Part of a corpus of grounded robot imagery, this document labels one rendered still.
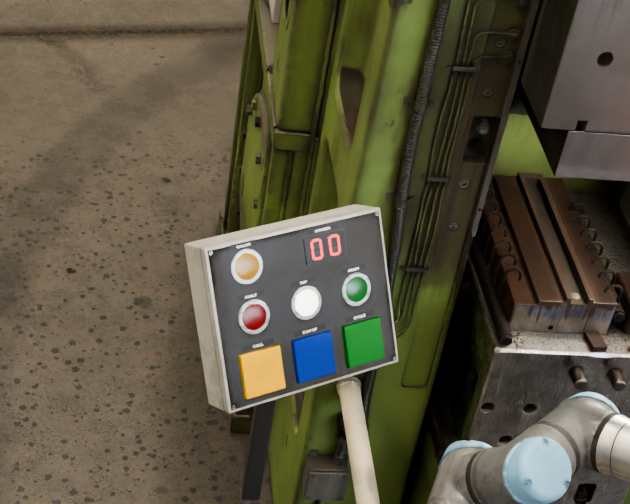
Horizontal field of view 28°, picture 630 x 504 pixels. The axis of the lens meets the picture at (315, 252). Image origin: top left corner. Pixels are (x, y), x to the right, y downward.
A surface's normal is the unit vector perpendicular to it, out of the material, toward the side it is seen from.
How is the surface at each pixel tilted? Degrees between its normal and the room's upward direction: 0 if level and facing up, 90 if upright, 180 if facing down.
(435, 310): 90
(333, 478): 90
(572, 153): 90
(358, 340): 60
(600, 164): 90
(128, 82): 0
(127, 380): 0
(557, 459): 40
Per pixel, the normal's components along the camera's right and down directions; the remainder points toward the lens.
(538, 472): 0.50, -0.25
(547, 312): 0.09, 0.62
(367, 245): 0.50, 0.11
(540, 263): 0.14, -0.79
